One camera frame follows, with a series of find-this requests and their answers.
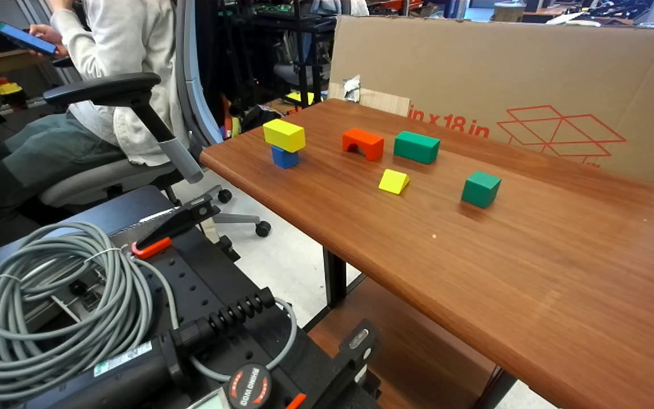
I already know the black metal shelf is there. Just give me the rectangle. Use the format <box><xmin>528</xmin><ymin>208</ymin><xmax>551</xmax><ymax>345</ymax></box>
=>
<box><xmin>196</xmin><ymin>0</ymin><xmax>339</xmax><ymax>114</ymax></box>

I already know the large cardboard sheet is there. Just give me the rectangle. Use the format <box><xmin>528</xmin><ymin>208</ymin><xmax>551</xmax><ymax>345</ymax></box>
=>
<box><xmin>328</xmin><ymin>15</ymin><xmax>654</xmax><ymax>184</ymax></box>

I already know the orange arch block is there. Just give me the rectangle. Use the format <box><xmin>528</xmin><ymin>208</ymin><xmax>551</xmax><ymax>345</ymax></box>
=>
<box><xmin>342</xmin><ymin>128</ymin><xmax>385</xmax><ymax>162</ymax></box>

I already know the yellow rectangular block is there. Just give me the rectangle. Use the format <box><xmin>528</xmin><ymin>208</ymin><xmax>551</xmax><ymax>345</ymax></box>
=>
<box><xmin>263</xmin><ymin>119</ymin><xmax>307</xmax><ymax>153</ymax></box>

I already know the smartphone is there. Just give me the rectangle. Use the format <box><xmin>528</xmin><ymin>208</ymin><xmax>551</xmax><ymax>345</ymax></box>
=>
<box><xmin>0</xmin><ymin>21</ymin><xmax>58</xmax><ymax>56</ymax></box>

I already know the coil of grey cable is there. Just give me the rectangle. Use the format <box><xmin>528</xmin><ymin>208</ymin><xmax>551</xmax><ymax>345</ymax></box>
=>
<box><xmin>0</xmin><ymin>222</ymin><xmax>298</xmax><ymax>402</ymax></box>

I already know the black clamp with orange tip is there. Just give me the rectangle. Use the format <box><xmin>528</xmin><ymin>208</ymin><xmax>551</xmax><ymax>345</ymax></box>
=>
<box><xmin>131</xmin><ymin>193</ymin><xmax>221</xmax><ymax>260</ymax></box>

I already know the yellow triangular block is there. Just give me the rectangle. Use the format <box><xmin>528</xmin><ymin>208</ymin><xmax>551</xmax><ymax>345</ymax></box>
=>
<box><xmin>378</xmin><ymin>169</ymin><xmax>410</xmax><ymax>195</ymax></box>

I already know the blue cube block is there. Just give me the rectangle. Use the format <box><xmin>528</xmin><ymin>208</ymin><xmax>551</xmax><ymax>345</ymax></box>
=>
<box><xmin>271</xmin><ymin>145</ymin><xmax>300</xmax><ymax>169</ymax></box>

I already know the green cube block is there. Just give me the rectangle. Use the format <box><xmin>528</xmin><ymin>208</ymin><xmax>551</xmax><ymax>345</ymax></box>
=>
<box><xmin>462</xmin><ymin>171</ymin><xmax>502</xmax><ymax>209</ymax></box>

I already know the office chair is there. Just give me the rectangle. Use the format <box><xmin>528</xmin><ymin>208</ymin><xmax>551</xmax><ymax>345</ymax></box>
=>
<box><xmin>39</xmin><ymin>0</ymin><xmax>272</xmax><ymax>238</ymax></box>

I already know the green rectangular block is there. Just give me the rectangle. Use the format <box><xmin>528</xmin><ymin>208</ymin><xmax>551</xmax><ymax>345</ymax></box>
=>
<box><xmin>393</xmin><ymin>131</ymin><xmax>441</xmax><ymax>165</ymax></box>

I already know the person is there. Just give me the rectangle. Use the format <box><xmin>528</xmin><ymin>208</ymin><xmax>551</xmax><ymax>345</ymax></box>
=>
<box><xmin>0</xmin><ymin>0</ymin><xmax>191</xmax><ymax>249</ymax></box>

